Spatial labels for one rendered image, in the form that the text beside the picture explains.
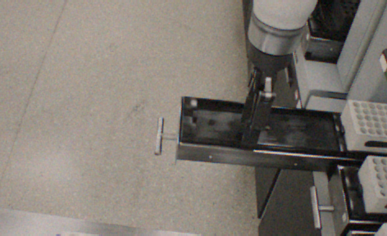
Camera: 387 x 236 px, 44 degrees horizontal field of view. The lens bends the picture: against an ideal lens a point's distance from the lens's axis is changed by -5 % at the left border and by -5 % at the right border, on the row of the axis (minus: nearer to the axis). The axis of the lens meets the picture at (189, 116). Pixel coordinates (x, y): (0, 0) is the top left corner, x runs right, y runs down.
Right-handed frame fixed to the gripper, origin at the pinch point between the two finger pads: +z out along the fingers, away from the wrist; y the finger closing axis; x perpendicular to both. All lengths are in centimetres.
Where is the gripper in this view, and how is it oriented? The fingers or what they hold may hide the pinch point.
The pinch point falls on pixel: (251, 122)
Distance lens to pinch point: 97.9
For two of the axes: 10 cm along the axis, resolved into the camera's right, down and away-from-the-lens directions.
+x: -9.9, -0.9, -0.5
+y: 0.3, -7.3, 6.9
